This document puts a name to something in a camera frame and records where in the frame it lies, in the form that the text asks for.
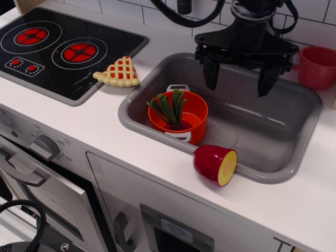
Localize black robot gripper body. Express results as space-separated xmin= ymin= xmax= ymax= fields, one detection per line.
xmin=195 ymin=18 xmax=299 ymax=71

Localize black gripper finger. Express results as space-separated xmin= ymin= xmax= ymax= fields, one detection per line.
xmin=203 ymin=59 xmax=220 ymax=90
xmin=257 ymin=66 xmax=281 ymax=97

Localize purple toy beet green leaves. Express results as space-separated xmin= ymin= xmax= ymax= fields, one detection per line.
xmin=146 ymin=88 xmax=192 ymax=131

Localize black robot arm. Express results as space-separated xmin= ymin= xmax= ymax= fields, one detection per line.
xmin=195 ymin=1 xmax=299 ymax=97

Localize grey plastic toy sink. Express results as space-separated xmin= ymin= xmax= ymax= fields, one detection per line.
xmin=118 ymin=53 xmax=322 ymax=184

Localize red plastic cup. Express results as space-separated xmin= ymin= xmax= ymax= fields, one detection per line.
xmin=292 ymin=46 xmax=335 ymax=90

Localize black faucet spout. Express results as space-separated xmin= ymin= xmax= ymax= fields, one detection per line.
xmin=176 ymin=0 xmax=192 ymax=15

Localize toy lattice pie slice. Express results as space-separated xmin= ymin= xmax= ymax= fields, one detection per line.
xmin=92 ymin=55 xmax=140 ymax=88

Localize halved red toy fruit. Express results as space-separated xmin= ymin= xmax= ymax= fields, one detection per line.
xmin=193 ymin=145 xmax=238 ymax=186

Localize white toy cabinet door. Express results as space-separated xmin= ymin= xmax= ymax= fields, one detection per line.
xmin=87 ymin=153 xmax=288 ymax=251

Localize black toy stove top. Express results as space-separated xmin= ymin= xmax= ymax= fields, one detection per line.
xmin=1 ymin=8 xmax=149 ymax=107

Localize grey oven knob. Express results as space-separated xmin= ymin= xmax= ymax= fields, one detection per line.
xmin=29 ymin=134 xmax=60 ymax=161

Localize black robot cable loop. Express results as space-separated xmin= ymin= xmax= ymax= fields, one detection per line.
xmin=149 ymin=0 xmax=226 ymax=28

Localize grey cabinet door handle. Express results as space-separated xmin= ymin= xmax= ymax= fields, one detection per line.
xmin=114 ymin=212 xmax=136 ymax=252

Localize toy oven door with handle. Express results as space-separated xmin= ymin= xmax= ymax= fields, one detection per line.
xmin=1 ymin=138 xmax=91 ymax=251

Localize black braided cable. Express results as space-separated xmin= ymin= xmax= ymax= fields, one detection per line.
xmin=0 ymin=199 xmax=47 ymax=252

